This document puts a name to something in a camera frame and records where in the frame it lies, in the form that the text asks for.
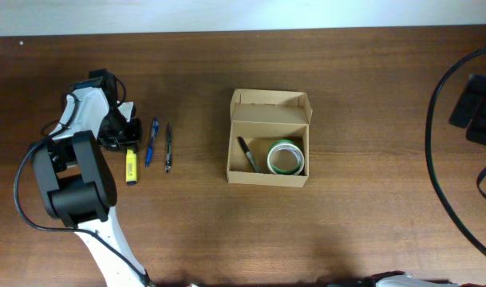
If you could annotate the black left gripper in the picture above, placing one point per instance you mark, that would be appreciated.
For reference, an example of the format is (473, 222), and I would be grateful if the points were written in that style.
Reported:
(120, 140)

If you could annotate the yellow highlighter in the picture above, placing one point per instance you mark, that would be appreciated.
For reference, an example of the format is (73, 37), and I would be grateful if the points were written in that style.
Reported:
(131, 167)

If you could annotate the blue ballpoint pen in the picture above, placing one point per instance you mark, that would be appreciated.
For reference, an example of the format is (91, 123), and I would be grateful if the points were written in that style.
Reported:
(152, 138)

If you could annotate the black marker pen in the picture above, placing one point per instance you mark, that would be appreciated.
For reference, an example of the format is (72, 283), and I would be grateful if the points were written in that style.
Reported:
(248, 154)

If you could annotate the green tape roll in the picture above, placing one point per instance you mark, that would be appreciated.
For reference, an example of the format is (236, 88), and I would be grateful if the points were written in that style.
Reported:
(284, 157)

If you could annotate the white masking tape roll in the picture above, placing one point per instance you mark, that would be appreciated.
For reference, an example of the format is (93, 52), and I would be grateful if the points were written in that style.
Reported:
(286, 158)

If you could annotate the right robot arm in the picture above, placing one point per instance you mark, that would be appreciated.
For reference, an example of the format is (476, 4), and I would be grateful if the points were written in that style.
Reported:
(393, 279)

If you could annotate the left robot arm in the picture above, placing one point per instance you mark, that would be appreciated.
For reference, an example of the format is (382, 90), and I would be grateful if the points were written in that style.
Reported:
(74, 179)

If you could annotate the open cardboard box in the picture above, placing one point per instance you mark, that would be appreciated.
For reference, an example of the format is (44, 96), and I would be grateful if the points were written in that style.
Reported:
(275, 126)

